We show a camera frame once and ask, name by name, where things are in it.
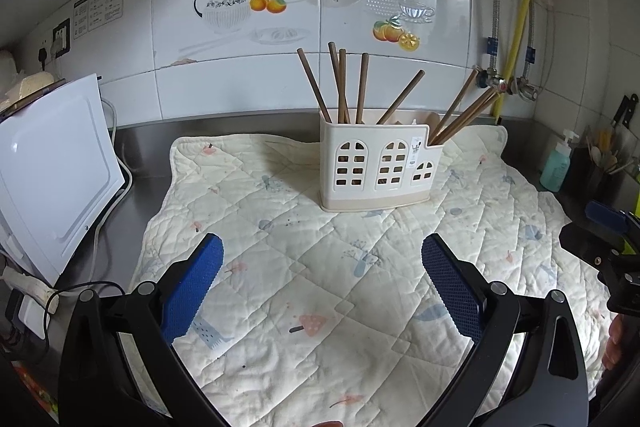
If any metal pipe valve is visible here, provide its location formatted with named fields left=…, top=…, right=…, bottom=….
left=510, top=77, right=540, bottom=102

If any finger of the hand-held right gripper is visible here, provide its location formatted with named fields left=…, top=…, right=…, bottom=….
left=559, top=221, right=622, bottom=269
left=586, top=200, right=640, bottom=239

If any yellow gas hose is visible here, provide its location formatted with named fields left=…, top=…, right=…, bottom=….
left=492, top=0, right=540, bottom=125

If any printed wall label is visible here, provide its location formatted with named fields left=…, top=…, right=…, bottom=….
left=72, top=0, right=124, bottom=40

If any white quilted printed mat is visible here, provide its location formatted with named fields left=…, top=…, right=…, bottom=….
left=129, top=127, right=621, bottom=427

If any white kitchen appliance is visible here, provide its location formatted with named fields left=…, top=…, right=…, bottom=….
left=0, top=73, right=127, bottom=288

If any white plug adapter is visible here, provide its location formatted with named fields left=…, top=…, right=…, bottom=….
left=17, top=294, right=52, bottom=339

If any white power strip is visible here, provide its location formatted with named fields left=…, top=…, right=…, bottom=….
left=0, top=267, right=61, bottom=314

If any dark utensil holder with spoons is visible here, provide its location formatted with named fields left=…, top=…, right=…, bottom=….
left=570, top=127, right=640, bottom=205

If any black wall socket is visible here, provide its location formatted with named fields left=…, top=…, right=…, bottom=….
left=52, top=19, right=71, bottom=58

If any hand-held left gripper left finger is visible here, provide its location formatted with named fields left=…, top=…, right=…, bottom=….
left=57, top=233, right=225, bottom=427

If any white plastic chopstick holder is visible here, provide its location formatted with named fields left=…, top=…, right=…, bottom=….
left=319, top=109, right=445, bottom=212

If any black power cable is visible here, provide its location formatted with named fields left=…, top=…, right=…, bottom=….
left=30, top=281, right=127, bottom=358

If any person's right hand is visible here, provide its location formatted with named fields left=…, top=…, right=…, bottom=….
left=601, top=313, right=626, bottom=372

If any teal pump soap bottle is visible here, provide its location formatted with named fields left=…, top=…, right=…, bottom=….
left=539, top=129, right=581, bottom=194

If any red printed packet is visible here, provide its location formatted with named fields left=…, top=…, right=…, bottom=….
left=10, top=359, right=57, bottom=427

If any metal valve with red knob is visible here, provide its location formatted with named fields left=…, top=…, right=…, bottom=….
left=475, top=66, right=507, bottom=92

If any brown wooden chopstick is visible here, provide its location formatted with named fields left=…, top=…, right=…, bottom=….
left=296, top=48, right=332, bottom=125
left=431, top=87, right=499, bottom=146
left=376, top=70, right=426, bottom=126
left=355, top=52, right=370, bottom=126
left=338, top=49, right=349, bottom=125
left=437, top=93, right=503, bottom=146
left=327, top=42, right=351, bottom=125
left=429, top=66, right=480, bottom=142

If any pale cloth bundle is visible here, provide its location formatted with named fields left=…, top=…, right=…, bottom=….
left=0, top=49, right=57, bottom=110

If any black handled knife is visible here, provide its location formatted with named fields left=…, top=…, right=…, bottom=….
left=611, top=93, right=640, bottom=130

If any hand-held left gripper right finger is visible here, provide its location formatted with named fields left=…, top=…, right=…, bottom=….
left=421, top=233, right=593, bottom=427

